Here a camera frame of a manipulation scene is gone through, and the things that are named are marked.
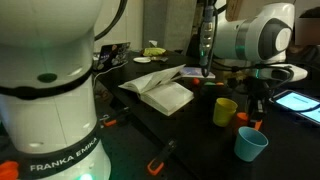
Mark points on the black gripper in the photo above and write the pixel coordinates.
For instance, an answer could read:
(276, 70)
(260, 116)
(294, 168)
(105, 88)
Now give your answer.
(258, 91)

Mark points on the orange plastic cup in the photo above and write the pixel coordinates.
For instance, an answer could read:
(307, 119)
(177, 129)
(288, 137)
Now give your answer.
(241, 119)

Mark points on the yellow plastic cup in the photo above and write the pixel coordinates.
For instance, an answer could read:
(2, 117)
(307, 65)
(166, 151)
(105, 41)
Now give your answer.
(224, 111)

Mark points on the blue plastic cup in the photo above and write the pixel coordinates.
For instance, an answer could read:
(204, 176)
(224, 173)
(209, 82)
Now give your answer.
(249, 143)

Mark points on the white franka robot arm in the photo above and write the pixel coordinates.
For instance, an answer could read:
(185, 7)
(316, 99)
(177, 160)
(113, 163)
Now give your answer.
(47, 101)

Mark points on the black fruit bowl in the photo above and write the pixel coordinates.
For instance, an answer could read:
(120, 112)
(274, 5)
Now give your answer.
(215, 91)

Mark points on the smartphone with lit screen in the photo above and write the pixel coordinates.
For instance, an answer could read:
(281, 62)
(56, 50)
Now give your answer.
(302, 106)

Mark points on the small orange ball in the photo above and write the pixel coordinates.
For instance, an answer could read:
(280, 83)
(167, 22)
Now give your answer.
(195, 81)

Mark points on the person in dark clothes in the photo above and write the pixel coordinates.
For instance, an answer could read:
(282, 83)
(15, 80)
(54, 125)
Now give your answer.
(304, 48)

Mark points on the UIST purple book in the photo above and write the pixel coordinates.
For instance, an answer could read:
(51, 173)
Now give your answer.
(191, 72)

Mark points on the open white book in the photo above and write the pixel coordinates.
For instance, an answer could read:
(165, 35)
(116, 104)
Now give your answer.
(160, 90)

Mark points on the black orange clamp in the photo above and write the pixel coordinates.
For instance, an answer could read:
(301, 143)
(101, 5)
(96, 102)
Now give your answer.
(157, 163)
(118, 118)

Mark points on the yellow green cloth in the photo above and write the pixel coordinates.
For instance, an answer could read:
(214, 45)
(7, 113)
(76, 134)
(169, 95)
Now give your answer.
(153, 51)

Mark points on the white plate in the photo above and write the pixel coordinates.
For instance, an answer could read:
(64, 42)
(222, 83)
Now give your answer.
(142, 60)

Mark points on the laptop with stickers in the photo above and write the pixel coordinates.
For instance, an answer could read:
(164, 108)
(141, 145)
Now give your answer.
(112, 55)

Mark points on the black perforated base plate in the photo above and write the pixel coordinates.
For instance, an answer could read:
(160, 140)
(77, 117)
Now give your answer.
(130, 149)

